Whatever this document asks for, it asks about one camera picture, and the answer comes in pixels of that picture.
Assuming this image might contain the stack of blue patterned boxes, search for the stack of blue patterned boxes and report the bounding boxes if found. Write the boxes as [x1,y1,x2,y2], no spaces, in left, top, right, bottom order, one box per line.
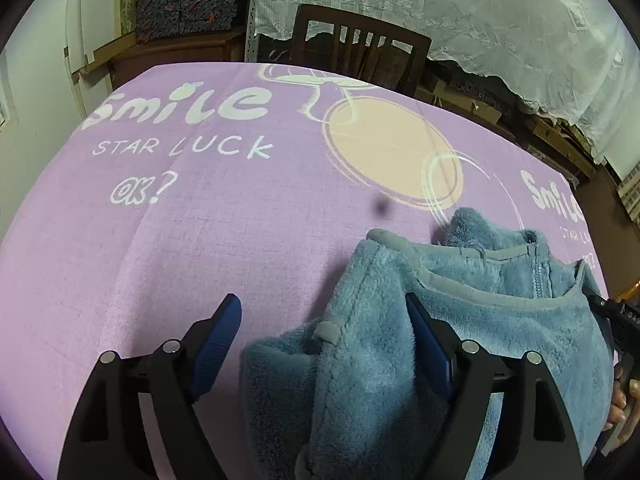
[135,0,252,44]

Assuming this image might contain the wooden crates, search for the wooden crates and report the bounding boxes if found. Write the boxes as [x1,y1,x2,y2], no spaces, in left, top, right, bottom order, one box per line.
[520,110,599,187]

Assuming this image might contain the dark wooden chair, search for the dark wooden chair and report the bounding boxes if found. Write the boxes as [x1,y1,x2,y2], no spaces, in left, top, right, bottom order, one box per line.
[289,3,433,99]

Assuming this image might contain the white boards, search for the white boards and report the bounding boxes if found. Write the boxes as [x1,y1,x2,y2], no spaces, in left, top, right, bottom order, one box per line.
[65,0,139,75]

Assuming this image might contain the cardboard boxes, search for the cardboard boxes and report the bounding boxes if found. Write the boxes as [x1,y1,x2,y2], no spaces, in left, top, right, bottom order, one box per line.
[415,67,522,137]

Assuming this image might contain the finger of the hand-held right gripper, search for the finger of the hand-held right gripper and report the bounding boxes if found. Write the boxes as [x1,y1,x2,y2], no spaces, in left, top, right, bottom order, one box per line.
[587,293,621,322]

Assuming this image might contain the blue fleece jacket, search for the blue fleece jacket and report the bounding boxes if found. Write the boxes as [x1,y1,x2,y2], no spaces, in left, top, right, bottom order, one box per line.
[239,206,617,480]

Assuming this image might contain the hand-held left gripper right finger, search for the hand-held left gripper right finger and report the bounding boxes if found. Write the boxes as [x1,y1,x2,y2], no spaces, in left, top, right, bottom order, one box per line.
[405,292,586,480]

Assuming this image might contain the purple printed blanket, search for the purple printed blanket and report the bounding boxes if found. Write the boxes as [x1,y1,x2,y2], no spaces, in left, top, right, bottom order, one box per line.
[0,62,614,480]

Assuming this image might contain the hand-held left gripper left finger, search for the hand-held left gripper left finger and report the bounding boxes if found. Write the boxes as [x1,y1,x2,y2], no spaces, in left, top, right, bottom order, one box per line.
[56,292,243,480]

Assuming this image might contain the white lace cloth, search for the white lace cloth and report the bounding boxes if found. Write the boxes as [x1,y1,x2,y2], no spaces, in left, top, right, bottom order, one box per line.
[252,0,640,182]

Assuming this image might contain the brown wooden cabinet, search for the brown wooden cabinet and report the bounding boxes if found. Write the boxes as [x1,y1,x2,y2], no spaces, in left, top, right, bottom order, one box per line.
[107,27,249,92]

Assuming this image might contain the round wooden table edge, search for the round wooden table edge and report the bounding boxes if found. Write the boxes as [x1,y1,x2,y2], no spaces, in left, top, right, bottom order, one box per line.
[607,280,640,307]

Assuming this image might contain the checked curtain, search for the checked curtain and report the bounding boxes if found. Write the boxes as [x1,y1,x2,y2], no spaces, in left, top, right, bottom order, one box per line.
[616,162,640,222]

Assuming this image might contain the person's right hand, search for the person's right hand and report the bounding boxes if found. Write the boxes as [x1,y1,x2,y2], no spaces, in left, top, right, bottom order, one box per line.
[606,360,640,442]

